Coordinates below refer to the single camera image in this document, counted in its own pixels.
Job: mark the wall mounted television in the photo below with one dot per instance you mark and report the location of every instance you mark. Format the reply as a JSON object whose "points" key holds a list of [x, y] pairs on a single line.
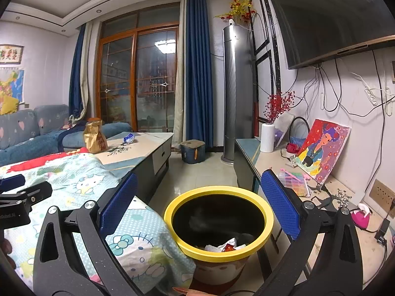
{"points": [[333, 18]]}

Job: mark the yellow rimmed black bin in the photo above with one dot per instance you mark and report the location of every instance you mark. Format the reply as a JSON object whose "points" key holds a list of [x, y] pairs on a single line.
{"points": [[222, 262]]}

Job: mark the gold wall socket panel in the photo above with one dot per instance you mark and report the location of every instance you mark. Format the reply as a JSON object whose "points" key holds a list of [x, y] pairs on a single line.
{"points": [[381, 194]]}

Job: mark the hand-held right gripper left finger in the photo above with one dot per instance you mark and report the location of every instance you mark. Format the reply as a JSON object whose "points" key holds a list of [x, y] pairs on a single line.
{"points": [[118, 203]]}

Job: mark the small white camera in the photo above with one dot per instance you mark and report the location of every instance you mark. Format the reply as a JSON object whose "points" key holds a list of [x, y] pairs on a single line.
{"points": [[231, 22]]}

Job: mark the silver tower air conditioner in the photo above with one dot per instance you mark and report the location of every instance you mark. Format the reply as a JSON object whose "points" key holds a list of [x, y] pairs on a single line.
{"points": [[237, 98]]}

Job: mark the black power adapter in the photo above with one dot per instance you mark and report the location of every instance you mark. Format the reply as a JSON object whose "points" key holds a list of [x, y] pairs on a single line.
{"points": [[382, 229]]}

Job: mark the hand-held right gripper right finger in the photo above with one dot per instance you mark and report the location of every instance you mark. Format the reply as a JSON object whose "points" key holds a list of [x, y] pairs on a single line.
{"points": [[279, 203]]}

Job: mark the blue grey sofa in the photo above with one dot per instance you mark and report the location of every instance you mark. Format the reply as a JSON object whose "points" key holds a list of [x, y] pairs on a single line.
{"points": [[37, 138]]}

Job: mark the yellow red artificial flowers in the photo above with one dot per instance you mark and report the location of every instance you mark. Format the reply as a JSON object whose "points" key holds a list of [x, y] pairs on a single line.
{"points": [[237, 9]]}

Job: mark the beige curtain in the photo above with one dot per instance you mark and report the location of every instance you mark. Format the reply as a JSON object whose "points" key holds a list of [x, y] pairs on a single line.
{"points": [[180, 98], [89, 67]]}

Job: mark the white power strip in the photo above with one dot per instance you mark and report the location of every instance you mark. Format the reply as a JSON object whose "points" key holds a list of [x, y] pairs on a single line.
{"points": [[371, 95]]}

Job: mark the television cabinet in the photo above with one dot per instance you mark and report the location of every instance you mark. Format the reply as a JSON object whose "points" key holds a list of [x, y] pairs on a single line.
{"points": [[265, 163]]}

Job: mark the red blanket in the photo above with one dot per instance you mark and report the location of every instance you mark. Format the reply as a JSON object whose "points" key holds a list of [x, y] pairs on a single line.
{"points": [[46, 160]]}

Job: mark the black wall frame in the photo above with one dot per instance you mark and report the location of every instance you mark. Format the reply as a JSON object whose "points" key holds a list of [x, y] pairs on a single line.
{"points": [[257, 83], [251, 21]]}

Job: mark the white plastic bag orange print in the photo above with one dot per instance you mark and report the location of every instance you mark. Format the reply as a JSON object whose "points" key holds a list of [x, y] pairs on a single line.
{"points": [[216, 245]]}

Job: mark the blue storage stool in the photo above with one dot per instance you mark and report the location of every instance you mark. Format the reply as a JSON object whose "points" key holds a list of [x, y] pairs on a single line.
{"points": [[193, 152]]}

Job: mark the colourful portrait painting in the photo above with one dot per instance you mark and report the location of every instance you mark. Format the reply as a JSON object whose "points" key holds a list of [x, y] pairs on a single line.
{"points": [[322, 151]]}

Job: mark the person's left hand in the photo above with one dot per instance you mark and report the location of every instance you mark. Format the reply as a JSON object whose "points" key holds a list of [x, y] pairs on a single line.
{"points": [[8, 252]]}

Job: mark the gold paper bag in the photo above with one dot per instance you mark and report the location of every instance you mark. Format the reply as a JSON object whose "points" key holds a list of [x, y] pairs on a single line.
{"points": [[95, 137]]}

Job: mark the cartoon printed blanket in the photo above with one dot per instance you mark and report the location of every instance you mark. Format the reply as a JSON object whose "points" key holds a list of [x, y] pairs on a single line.
{"points": [[77, 172]]}

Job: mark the colourful bead box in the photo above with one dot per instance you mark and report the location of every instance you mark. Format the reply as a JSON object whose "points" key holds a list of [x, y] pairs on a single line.
{"points": [[294, 182]]}

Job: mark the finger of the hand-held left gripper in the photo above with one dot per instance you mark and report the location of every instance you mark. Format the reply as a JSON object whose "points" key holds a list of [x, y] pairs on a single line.
{"points": [[12, 183], [34, 195]]}

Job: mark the red berry branches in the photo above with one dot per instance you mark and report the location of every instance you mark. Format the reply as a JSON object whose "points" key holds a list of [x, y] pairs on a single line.
{"points": [[277, 104]]}

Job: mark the blue curtain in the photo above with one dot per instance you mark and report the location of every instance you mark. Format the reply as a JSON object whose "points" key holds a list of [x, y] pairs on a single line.
{"points": [[199, 67], [77, 74]]}

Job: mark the framed embroidery picture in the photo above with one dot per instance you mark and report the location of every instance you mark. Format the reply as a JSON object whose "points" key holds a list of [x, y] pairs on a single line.
{"points": [[10, 54]]}

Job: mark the marble top coffee table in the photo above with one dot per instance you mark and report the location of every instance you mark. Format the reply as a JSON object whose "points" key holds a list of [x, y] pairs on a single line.
{"points": [[148, 151]]}

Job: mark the colourful country map poster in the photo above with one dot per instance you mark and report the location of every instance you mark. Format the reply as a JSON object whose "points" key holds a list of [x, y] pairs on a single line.
{"points": [[12, 84]]}

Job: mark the yellow cushion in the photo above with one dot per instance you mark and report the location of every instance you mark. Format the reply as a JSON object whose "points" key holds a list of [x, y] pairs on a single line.
{"points": [[7, 104]]}

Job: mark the blue white snack packet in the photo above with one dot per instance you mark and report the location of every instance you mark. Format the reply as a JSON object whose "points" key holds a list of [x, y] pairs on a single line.
{"points": [[129, 138]]}

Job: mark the pink spray bottle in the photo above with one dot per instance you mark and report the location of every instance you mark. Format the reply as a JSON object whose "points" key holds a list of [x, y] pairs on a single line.
{"points": [[361, 217]]}

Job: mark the wooden framed glass door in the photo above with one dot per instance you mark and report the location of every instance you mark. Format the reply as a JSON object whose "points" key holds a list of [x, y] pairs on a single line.
{"points": [[139, 77]]}

